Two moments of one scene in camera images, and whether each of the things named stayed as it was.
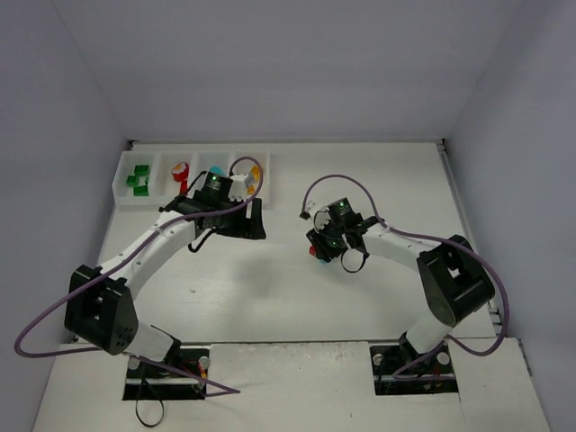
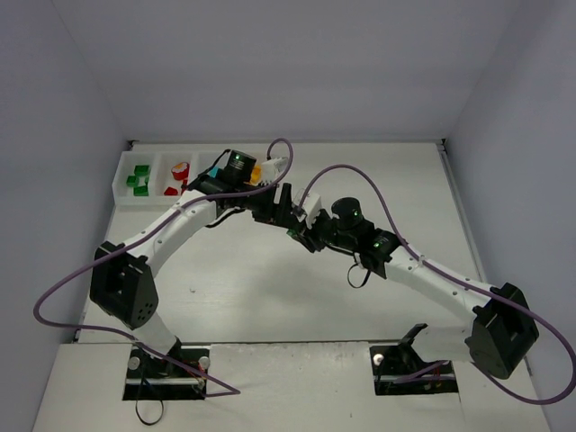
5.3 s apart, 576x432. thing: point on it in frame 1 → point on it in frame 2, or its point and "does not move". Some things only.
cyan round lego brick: x=217 y=169 does not move
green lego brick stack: x=141 y=170 does not move
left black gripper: x=251 y=220 → x=277 y=201
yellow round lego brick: x=256 y=172 does not move
